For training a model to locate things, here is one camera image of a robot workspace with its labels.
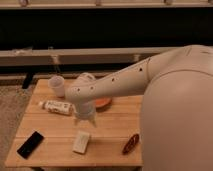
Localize black remote control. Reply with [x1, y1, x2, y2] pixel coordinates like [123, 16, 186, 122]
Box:
[17, 131, 44, 159]

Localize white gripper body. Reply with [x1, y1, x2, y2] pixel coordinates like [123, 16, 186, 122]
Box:
[74, 101, 96, 120]

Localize white labelled bottle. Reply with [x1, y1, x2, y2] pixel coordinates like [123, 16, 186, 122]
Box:
[38, 100, 72, 115]

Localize wooden table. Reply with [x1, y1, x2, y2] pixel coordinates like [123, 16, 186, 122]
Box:
[5, 79, 142, 167]

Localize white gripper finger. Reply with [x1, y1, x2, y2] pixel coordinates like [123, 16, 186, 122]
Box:
[88, 117, 97, 128]

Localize orange ceramic bowl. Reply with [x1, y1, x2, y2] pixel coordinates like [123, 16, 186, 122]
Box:
[95, 98, 112, 108]

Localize brown red snack object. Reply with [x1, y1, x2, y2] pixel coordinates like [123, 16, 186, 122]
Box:
[122, 134, 140, 155]

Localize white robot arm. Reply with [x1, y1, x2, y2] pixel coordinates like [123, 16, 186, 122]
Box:
[66, 45, 213, 171]

